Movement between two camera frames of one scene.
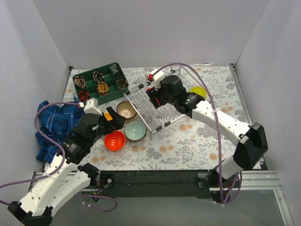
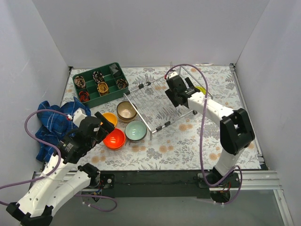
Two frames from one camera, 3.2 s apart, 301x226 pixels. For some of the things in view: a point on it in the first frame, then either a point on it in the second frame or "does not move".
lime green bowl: (200, 90) does not move
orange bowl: (114, 141) does not move
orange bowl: (158, 101) -> (114, 142)
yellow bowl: (107, 116) does not move
